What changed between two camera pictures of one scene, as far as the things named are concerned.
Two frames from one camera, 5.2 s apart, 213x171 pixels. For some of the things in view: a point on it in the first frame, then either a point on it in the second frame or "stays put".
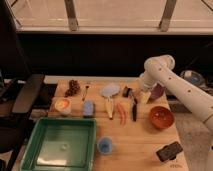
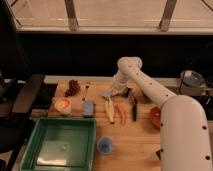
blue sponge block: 88,109 stays put
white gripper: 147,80 -> 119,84
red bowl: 161,117 stays put
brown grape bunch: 74,88 stays put
